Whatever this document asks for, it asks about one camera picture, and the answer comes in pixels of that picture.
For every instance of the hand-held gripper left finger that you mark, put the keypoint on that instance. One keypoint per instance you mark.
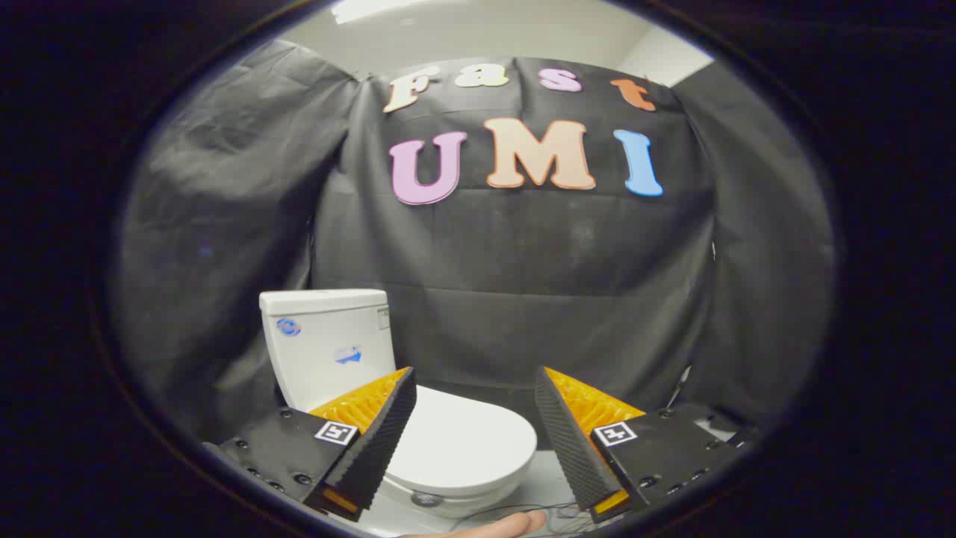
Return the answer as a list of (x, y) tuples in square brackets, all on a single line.
[(377, 448)]

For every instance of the ceiling light panel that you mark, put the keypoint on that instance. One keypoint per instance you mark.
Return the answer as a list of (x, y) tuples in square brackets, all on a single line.
[(373, 9)]

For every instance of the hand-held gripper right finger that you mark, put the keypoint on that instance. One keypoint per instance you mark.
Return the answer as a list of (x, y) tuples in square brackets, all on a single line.
[(571, 448)]

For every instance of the white toilet tank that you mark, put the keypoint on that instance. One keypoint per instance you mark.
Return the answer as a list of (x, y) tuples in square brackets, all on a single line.
[(321, 336)]

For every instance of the black backdrop cloth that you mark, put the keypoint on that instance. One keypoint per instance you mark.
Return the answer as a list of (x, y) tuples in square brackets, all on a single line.
[(523, 261)]

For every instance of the white toilet bowl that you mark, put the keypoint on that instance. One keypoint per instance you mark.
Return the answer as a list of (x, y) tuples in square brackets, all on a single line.
[(455, 508)]

